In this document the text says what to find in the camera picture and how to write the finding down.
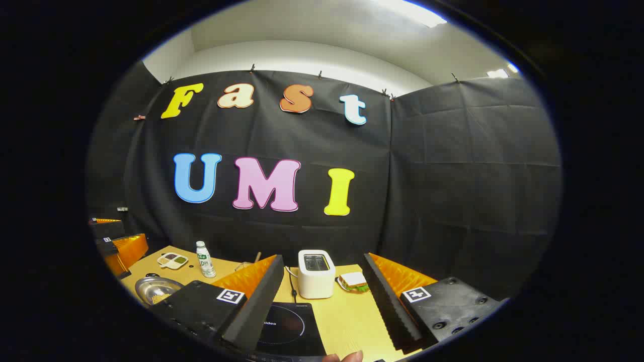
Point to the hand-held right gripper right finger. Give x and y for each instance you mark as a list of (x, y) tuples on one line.
[(387, 301)]

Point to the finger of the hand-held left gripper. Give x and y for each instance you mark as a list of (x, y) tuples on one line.
[(105, 247), (108, 230)]

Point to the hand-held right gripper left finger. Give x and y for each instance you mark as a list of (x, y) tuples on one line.
[(254, 311)]

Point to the black induction cooktop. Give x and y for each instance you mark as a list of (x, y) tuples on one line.
[(297, 327)]

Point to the pile of yellow soybeans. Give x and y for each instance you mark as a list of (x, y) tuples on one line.
[(159, 299)]

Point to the toy sandwich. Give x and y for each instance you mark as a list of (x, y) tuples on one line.
[(352, 279)]

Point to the wooden stick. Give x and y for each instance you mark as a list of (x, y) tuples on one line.
[(258, 257)]

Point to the white divided bean plate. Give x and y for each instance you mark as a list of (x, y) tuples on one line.
[(172, 260)]

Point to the white drink bottle green label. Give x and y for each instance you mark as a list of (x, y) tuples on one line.
[(205, 264)]

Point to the white toaster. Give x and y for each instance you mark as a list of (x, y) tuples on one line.
[(316, 281)]

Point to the black backdrop cloth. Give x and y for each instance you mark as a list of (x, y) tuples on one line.
[(432, 176)]

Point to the row of black cloth clips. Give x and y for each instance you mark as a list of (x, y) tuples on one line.
[(252, 68)]

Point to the ceiling light panel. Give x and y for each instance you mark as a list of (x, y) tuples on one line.
[(417, 12), (498, 73)]

